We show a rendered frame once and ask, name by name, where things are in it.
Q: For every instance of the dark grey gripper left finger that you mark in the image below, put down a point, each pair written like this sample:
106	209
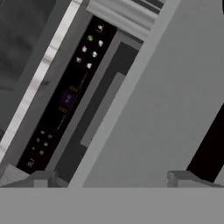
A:
40	179

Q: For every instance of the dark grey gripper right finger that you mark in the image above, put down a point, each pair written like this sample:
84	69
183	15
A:
178	179

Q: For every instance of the grey dishwasher with black panel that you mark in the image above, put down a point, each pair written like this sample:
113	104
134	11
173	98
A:
68	96

